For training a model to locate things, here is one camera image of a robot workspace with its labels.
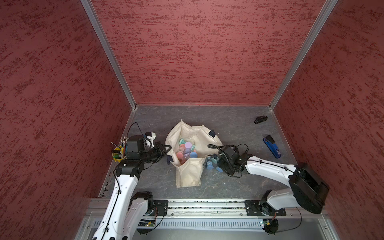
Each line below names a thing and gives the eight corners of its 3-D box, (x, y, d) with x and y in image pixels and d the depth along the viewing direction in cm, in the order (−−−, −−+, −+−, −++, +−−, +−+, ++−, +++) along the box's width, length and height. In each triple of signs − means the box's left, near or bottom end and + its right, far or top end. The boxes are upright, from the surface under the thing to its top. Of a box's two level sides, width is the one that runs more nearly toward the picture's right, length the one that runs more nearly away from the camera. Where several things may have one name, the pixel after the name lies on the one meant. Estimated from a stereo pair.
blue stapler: (274, 158, 94) (277, 156, 91) (262, 139, 104) (264, 135, 101) (279, 157, 95) (283, 154, 92) (267, 138, 105) (270, 134, 101)
